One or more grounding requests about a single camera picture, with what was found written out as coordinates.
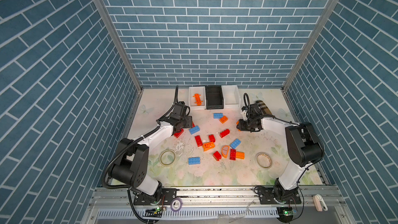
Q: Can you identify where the orange long lego chassis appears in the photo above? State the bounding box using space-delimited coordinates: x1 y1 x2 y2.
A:
193 93 203 106

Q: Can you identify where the small red lego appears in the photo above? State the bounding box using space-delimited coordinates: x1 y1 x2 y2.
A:
208 134 216 143

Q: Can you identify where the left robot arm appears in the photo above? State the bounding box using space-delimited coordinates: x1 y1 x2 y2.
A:
101 101 192 202

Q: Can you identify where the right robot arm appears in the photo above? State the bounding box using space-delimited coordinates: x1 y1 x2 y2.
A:
237 93 325 198

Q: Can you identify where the plaid glasses case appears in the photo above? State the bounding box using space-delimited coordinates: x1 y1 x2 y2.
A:
256 100 272 115

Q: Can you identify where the blue lego centre left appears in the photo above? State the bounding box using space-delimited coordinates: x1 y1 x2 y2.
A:
189 126 200 135

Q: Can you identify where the left white bin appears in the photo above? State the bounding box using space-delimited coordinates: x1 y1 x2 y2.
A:
189 87 206 110

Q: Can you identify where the white bin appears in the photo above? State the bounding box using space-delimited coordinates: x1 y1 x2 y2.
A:
221 85 240 109
189 87 206 110

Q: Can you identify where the blue lego centre right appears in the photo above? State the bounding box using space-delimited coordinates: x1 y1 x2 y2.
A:
230 139 241 149

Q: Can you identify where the red tall lego centre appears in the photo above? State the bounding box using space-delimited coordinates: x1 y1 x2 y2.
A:
195 135 203 147

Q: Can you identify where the right white bin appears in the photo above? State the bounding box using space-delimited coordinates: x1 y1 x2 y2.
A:
221 85 240 109

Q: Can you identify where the blue lego near bins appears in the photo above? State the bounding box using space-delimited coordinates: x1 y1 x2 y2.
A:
213 113 223 119

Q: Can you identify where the orange arch lego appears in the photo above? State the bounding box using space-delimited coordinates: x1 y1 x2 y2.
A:
221 145 230 158

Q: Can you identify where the red lego beside arch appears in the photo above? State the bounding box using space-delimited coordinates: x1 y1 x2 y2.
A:
230 149 236 161

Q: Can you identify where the black middle bin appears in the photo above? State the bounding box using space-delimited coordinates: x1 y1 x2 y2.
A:
205 85 224 110

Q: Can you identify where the blue lego bottom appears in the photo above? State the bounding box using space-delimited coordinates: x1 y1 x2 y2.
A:
188 157 201 165

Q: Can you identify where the purple tape roll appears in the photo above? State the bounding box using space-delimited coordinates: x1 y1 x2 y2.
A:
170 198 182 212

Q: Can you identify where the white pink device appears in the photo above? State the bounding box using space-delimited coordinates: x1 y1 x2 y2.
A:
313 194 328 212

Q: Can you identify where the left tape ring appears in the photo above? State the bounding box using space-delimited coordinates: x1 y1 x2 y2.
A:
159 149 177 167

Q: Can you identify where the tape ring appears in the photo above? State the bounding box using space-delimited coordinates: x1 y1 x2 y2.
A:
159 149 177 167
255 152 273 169

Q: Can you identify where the right tape ring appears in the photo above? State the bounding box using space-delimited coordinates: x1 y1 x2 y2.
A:
255 152 273 169

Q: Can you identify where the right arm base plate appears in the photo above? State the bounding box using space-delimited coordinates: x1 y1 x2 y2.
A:
253 186 302 205

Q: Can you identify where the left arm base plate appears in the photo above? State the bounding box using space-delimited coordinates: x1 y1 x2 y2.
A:
133 188 177 206

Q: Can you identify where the left black cable conduit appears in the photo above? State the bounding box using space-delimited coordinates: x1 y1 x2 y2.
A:
101 85 179 224

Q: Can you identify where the metal front rail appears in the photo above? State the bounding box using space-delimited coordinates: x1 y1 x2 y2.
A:
82 185 354 224

